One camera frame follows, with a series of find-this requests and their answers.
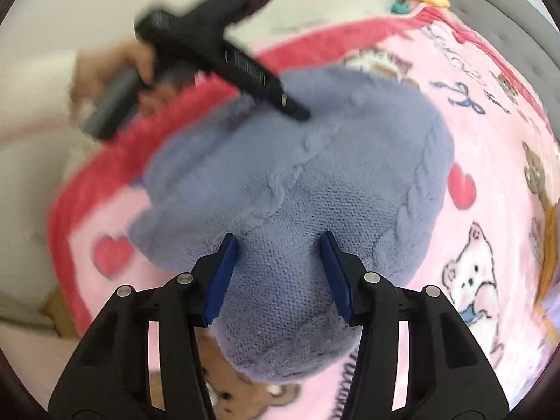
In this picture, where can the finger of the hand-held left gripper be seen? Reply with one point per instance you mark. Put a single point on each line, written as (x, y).
(262, 83)

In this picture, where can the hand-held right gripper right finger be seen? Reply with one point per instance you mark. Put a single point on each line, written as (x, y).
(334, 280)

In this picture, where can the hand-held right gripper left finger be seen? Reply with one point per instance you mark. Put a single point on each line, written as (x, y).
(223, 280)

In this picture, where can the person's left hand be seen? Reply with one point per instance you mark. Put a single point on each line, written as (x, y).
(109, 61)

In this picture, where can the teal plush toy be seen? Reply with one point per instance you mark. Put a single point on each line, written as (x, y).
(400, 8)

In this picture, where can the tan object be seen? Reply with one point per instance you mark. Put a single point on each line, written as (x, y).
(61, 313)

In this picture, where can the pink printed blanket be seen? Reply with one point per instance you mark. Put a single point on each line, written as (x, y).
(490, 162)

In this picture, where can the white bedding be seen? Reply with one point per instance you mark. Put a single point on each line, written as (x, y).
(30, 227)

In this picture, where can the orange cloth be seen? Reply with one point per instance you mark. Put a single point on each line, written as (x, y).
(549, 245)

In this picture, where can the grey upholstered headboard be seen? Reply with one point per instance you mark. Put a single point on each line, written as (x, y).
(512, 17)

